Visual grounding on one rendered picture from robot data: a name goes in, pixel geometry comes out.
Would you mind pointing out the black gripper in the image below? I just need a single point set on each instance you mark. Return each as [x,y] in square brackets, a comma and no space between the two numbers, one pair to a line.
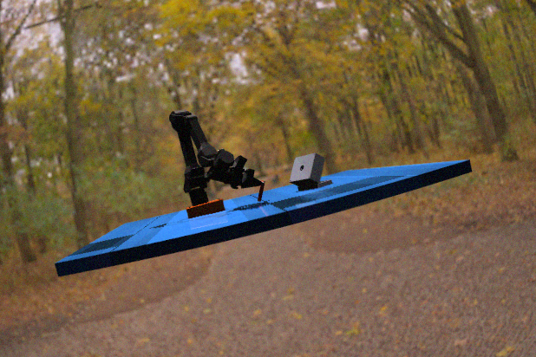
[235,178]

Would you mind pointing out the grey sloped panel with hole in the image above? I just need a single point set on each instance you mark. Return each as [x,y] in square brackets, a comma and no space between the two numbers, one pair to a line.
[307,172]

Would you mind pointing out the red peg with white band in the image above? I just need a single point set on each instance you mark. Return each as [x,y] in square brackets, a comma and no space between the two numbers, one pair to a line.
[261,191]

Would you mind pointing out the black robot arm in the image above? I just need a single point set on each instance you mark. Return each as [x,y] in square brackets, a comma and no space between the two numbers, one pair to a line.
[185,124]

